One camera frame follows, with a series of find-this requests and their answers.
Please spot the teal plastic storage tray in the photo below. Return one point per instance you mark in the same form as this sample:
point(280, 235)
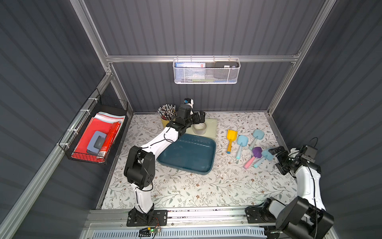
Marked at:
point(190, 153)

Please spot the white vent grille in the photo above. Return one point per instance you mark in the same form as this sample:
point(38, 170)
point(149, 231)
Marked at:
point(242, 232)

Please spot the yellow toy shovel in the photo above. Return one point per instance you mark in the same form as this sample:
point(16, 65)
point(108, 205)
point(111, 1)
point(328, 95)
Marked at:
point(231, 136)

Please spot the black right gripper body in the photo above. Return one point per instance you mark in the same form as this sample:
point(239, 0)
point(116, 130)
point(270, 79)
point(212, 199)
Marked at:
point(280, 157)

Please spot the black device in basket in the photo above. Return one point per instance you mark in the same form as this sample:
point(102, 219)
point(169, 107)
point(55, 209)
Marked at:
point(226, 70)

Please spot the bundle of pencils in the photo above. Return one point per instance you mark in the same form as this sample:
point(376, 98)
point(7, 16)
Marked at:
point(167, 112)

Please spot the small green circuit board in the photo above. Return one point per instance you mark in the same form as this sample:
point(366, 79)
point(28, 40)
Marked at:
point(149, 232)

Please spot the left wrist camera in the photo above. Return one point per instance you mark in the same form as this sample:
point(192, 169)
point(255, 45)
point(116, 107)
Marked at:
point(189, 101)

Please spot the clear tape roll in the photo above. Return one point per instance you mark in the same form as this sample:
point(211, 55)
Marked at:
point(200, 128)

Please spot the red folder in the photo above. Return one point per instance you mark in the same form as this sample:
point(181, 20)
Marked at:
point(100, 122)

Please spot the pale green flat board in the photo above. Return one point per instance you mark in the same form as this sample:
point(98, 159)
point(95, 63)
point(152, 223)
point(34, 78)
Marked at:
point(211, 129)

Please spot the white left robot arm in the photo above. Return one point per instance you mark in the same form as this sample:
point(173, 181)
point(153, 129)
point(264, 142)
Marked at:
point(140, 165)

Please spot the light blue shovel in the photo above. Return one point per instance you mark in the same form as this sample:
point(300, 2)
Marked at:
point(258, 135)
point(242, 142)
point(266, 155)

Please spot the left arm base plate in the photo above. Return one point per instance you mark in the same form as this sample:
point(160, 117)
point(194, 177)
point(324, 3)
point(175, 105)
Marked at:
point(153, 218)

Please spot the blue white box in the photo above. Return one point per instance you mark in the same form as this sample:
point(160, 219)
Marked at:
point(189, 72)

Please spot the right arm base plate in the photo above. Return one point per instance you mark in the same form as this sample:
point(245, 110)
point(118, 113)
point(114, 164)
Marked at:
point(259, 215)

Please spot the white mesh wall basket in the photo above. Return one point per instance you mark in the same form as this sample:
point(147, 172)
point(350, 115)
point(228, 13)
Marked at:
point(209, 70)

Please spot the purple shovel pink handle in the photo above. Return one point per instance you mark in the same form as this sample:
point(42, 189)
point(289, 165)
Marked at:
point(257, 154)

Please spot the yellow pencil cup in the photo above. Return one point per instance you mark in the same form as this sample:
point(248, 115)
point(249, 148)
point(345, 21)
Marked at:
point(164, 121)

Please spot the grey blue stapler box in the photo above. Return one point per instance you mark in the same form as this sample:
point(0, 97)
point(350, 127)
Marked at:
point(96, 143)

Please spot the black wire side basket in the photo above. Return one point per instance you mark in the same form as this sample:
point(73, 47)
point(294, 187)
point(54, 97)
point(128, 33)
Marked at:
point(99, 103)

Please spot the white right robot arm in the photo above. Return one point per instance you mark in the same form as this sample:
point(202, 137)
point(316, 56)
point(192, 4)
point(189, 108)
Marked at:
point(305, 217)

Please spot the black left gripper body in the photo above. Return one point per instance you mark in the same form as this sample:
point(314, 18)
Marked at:
point(198, 117)

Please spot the red book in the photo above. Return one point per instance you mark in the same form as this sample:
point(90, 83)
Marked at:
point(110, 137)

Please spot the aluminium front rail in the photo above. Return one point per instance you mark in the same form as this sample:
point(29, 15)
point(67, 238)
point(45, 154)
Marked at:
point(175, 216)

